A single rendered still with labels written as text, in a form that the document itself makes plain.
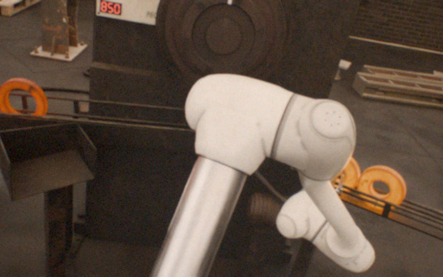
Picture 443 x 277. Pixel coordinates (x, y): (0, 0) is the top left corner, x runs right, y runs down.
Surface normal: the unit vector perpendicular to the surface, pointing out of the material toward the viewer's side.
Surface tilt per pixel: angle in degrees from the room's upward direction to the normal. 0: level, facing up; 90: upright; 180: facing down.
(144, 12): 90
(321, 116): 43
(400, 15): 90
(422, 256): 0
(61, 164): 5
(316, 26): 90
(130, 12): 90
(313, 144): 107
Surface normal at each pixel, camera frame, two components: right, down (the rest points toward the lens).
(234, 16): -0.03, 0.46
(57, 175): 0.09, -0.86
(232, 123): -0.22, -0.11
